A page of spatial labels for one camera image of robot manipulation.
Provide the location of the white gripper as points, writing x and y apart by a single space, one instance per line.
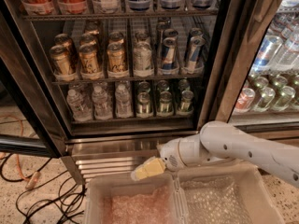
169 156

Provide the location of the green can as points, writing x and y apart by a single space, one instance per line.
185 104
143 107
162 85
184 85
165 106
143 86

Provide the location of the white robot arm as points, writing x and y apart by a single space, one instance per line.
220 141

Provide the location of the gold can front right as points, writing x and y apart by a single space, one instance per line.
117 65

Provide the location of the gold can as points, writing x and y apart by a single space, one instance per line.
66 41
90 66
63 68
117 65
116 37
87 38

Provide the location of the silver can front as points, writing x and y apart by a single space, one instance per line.
142 59

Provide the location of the red can behind glass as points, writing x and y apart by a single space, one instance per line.
244 100

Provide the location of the red bull can left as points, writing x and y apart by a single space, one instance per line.
167 62

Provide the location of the red bull can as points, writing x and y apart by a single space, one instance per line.
167 62
193 53

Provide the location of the open fridge door left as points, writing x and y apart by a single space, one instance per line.
26 93

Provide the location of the fridge glass door right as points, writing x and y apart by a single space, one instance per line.
239 29

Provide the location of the gold can front middle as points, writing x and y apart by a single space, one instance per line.
90 66

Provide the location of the red bull can right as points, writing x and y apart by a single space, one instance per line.
193 53

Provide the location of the gold can back right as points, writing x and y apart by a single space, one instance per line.
116 37

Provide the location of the gold can front left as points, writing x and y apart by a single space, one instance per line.
63 68

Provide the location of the gold can back middle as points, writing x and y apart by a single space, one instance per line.
87 38

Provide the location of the gold can back left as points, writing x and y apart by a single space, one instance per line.
66 41

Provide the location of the left plastic bin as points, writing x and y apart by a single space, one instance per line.
118 199

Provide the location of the plastic bin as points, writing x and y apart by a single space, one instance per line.
233 194
118 199

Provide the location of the water bottle right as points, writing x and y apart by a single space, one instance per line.
123 102

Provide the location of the water bottle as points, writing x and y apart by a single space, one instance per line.
81 111
101 103
123 102

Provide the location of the right plastic bin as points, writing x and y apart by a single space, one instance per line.
233 194

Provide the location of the water bottle middle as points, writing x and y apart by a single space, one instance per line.
101 103

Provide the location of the water bottle left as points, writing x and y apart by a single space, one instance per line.
81 111

